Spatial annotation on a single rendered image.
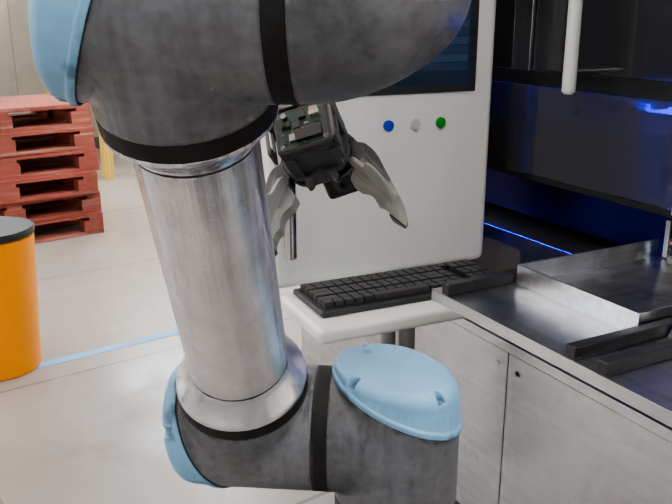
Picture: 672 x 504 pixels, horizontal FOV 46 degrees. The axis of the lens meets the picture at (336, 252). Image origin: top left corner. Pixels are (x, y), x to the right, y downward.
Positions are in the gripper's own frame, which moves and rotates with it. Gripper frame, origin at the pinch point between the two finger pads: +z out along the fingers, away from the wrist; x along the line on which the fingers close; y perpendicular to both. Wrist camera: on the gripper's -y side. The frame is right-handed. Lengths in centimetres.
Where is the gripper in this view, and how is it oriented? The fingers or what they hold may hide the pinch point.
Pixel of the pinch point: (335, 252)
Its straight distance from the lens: 79.4
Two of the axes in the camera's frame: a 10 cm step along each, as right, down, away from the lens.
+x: 9.5, -2.6, -1.9
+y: -2.8, -3.8, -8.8
